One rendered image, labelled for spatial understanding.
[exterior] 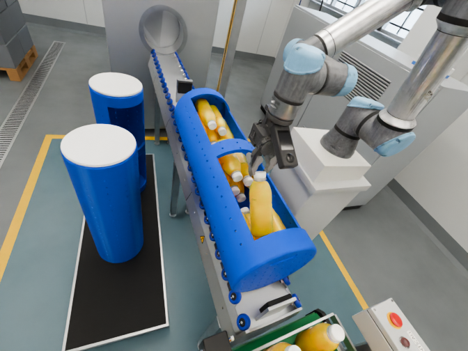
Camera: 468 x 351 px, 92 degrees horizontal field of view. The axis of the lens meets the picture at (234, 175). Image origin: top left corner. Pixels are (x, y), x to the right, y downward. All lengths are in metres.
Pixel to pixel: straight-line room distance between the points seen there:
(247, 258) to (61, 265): 1.55
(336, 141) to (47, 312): 1.84
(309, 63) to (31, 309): 1.89
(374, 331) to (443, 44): 0.81
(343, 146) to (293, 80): 0.56
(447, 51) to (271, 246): 0.67
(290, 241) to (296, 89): 0.38
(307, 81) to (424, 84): 0.42
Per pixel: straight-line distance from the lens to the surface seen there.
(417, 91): 0.88
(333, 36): 0.73
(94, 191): 1.14
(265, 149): 0.62
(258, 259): 0.63
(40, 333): 1.88
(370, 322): 0.91
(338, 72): 0.60
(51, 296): 1.93
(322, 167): 0.95
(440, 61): 0.85
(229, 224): 0.69
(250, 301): 0.88
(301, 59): 0.52
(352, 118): 1.00
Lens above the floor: 1.73
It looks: 43 degrees down
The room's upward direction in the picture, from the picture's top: 19 degrees clockwise
